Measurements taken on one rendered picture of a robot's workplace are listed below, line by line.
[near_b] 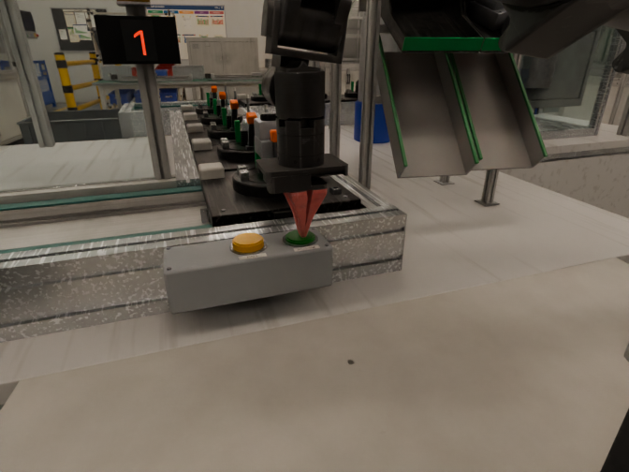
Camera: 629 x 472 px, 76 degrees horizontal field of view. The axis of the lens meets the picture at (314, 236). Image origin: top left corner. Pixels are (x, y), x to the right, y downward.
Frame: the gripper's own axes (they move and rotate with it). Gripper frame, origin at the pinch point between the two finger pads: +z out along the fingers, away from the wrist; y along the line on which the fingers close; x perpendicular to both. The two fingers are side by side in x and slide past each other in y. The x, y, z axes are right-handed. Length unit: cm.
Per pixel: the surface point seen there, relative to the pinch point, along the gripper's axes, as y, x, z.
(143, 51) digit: 17.4, -30.9, -21.5
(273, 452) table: 9.6, 21.9, 11.5
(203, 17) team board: -82, -1074, -89
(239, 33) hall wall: -162, -1063, -56
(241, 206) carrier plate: 6.1, -12.7, 0.5
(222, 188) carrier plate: 7.8, -22.6, 0.5
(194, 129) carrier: 9, -79, 0
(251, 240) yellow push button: 6.9, 0.4, 0.3
